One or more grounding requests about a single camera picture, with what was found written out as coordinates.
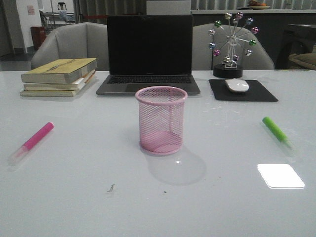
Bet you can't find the green highlighter pen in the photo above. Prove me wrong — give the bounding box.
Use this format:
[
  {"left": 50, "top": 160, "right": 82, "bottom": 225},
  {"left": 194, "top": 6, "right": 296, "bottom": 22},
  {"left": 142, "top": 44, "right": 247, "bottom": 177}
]
[{"left": 262, "top": 117, "right": 295, "bottom": 151}]

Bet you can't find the pink highlighter pen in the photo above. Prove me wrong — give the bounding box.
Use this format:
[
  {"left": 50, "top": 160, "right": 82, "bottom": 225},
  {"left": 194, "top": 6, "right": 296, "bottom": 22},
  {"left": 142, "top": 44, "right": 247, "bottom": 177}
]
[{"left": 8, "top": 122, "right": 54, "bottom": 166}]

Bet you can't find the pink mesh pen holder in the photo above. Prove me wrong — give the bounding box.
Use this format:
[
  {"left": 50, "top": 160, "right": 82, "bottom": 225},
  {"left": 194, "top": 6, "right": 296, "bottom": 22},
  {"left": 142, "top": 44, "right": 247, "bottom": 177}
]
[{"left": 135, "top": 86, "right": 188, "bottom": 155}]

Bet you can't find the grey open laptop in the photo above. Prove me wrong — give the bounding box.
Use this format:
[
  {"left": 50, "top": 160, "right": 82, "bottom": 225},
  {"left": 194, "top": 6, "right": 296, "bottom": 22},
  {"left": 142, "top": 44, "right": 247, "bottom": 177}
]
[{"left": 96, "top": 15, "right": 200, "bottom": 96}]

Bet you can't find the white computer mouse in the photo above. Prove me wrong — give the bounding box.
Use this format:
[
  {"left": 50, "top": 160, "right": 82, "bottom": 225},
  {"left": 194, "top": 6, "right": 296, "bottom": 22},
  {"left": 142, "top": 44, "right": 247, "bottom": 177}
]
[{"left": 225, "top": 79, "right": 249, "bottom": 93}]

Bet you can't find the middle cream book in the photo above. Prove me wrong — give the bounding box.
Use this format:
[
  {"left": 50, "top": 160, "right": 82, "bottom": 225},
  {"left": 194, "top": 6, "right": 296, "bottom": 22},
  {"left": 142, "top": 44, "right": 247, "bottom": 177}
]
[{"left": 24, "top": 70, "right": 96, "bottom": 91}]

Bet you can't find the cream book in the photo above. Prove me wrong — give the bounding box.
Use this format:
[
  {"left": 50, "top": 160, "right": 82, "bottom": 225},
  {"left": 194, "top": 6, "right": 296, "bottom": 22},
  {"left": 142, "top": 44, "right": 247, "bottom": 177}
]
[
  {"left": 20, "top": 89, "right": 82, "bottom": 97},
  {"left": 24, "top": 70, "right": 96, "bottom": 91}
]

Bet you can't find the right grey armchair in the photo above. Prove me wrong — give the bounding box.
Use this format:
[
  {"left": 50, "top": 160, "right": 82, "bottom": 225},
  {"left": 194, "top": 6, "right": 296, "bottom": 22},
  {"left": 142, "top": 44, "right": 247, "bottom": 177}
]
[{"left": 192, "top": 23, "right": 275, "bottom": 70}]

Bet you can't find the grey armchair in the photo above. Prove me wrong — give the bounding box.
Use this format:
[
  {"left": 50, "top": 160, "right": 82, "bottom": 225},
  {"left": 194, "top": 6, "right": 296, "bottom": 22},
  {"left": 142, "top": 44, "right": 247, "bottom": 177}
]
[
  {"left": 31, "top": 22, "right": 109, "bottom": 71},
  {"left": 192, "top": 23, "right": 275, "bottom": 70}
]

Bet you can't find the black mouse pad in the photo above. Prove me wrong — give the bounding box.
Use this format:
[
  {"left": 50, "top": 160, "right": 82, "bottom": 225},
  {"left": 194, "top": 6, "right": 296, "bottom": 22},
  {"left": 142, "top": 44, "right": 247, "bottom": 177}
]
[{"left": 209, "top": 79, "right": 278, "bottom": 102}]

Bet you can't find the left grey armchair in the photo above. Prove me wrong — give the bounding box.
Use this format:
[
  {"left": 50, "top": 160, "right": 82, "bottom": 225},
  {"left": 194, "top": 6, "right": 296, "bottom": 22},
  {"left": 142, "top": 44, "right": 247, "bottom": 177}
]
[{"left": 31, "top": 22, "right": 109, "bottom": 71}]

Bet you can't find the ferris wheel desk toy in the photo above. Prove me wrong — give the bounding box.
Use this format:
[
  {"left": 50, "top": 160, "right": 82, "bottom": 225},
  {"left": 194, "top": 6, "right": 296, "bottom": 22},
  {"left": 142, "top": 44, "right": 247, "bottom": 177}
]
[{"left": 208, "top": 12, "right": 257, "bottom": 79}]

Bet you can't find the bottom cream book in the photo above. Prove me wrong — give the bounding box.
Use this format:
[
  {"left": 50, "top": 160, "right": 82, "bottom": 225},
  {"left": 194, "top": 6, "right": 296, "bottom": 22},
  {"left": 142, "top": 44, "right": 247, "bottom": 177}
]
[{"left": 20, "top": 89, "right": 82, "bottom": 97}]

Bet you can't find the red trash bin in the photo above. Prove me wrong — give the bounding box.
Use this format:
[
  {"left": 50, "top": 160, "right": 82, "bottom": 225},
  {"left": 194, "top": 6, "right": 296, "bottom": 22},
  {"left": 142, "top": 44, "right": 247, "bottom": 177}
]
[{"left": 30, "top": 26, "right": 46, "bottom": 50}]

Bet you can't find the fruit bowl on counter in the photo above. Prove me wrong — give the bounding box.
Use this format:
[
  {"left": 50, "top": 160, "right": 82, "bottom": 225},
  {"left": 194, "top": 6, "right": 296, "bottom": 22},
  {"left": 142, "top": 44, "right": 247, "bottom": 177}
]
[{"left": 248, "top": 0, "right": 270, "bottom": 10}]

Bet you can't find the olive cushion at right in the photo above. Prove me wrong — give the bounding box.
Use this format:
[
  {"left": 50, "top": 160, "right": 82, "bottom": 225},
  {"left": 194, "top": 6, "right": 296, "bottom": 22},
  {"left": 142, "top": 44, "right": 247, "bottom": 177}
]
[{"left": 288, "top": 53, "right": 316, "bottom": 70}]

